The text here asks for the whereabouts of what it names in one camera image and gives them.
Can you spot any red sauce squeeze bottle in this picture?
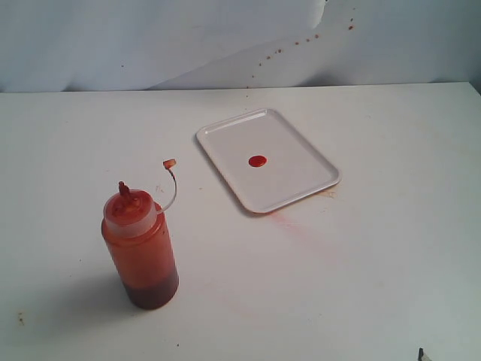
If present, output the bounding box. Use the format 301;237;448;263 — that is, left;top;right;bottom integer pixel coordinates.
101;159;179;310

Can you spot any red sauce blob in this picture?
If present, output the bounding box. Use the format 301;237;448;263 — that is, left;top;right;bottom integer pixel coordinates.
248;155;268;168

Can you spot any white rectangular tray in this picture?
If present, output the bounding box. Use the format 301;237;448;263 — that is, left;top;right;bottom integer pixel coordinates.
195;108;341;214

